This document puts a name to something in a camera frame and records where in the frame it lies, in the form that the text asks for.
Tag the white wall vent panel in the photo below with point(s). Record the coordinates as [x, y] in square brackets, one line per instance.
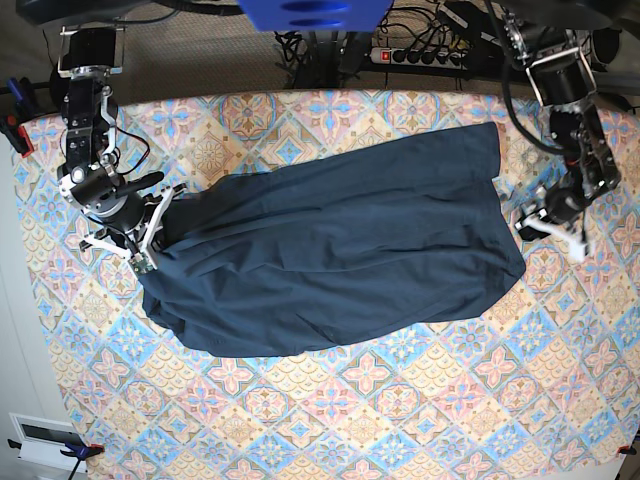
[41, 441]

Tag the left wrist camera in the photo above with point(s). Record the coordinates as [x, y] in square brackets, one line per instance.
[578, 250]

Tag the blue orange clamp top-left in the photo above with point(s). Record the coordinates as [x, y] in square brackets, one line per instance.
[12, 123]

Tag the patterned colourful tablecloth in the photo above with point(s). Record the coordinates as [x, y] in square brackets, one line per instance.
[546, 381]

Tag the black round stool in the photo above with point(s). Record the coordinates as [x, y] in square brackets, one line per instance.
[58, 88]

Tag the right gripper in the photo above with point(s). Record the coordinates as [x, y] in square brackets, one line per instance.
[131, 223]

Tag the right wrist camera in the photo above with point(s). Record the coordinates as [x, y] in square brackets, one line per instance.
[141, 264]

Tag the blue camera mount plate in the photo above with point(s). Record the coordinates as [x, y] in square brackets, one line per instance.
[315, 15]

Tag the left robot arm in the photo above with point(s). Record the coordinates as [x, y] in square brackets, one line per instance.
[541, 40]

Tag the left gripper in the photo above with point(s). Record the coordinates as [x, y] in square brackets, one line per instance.
[557, 212]

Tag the blue orange clamp bottom-left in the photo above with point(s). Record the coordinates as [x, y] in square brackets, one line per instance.
[80, 451]

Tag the black round object top-right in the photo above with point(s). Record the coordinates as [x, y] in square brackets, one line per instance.
[606, 44]

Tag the white power strip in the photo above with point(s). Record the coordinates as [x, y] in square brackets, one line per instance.
[419, 58]

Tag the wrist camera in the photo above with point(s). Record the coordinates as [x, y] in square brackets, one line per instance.
[578, 250]
[141, 264]

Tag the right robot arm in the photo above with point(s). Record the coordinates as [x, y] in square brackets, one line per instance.
[92, 178]

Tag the orange clamp bottom-right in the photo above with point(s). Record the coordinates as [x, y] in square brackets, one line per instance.
[629, 450]

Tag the dark navy t-shirt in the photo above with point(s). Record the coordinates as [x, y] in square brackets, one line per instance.
[337, 251]

